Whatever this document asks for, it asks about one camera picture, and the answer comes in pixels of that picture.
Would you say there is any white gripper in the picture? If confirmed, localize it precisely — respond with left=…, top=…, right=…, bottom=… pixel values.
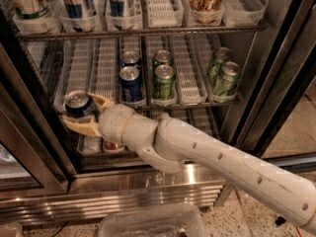
left=61, top=93, right=134, bottom=144

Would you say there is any blue pepsi can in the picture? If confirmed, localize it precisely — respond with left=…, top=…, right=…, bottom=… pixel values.
left=120, top=50, right=142, bottom=70
left=119, top=66, right=143, bottom=103
left=64, top=90, right=95, bottom=118

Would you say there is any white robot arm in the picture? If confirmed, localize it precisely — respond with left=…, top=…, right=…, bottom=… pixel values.
left=61, top=94, right=316, bottom=235

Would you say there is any red soda can front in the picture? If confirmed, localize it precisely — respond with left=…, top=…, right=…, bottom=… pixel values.
left=103, top=140, right=124, bottom=153

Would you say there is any blue pepsi can front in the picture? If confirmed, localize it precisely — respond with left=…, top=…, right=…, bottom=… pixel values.
left=119, top=66, right=143, bottom=103

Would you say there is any green soda can front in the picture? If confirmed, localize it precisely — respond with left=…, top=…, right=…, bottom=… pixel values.
left=153, top=65, right=176, bottom=101

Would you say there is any green soda can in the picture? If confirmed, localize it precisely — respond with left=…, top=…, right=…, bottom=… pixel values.
left=153, top=65, right=176, bottom=101
left=152, top=49, right=173, bottom=69

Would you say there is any green soda can rear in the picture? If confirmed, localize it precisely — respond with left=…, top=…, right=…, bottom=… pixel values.
left=152, top=49, right=173, bottom=69

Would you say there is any green can right rear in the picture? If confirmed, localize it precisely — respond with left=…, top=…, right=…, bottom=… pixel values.
left=207, top=47, right=231, bottom=86

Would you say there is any white green tall can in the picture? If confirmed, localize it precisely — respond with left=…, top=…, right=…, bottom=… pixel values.
left=9, top=0, right=51, bottom=20

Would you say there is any green can right front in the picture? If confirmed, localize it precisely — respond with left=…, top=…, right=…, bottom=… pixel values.
left=212, top=61, right=241, bottom=97

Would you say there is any stainless steel fridge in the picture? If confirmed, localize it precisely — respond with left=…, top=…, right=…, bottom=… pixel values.
left=0, top=0, right=316, bottom=227

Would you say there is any fridge glass door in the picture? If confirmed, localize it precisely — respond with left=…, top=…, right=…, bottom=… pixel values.
left=230, top=0, right=316, bottom=173

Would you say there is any clear plastic bin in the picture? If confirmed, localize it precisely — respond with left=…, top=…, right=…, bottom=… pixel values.
left=98, top=203, right=206, bottom=237

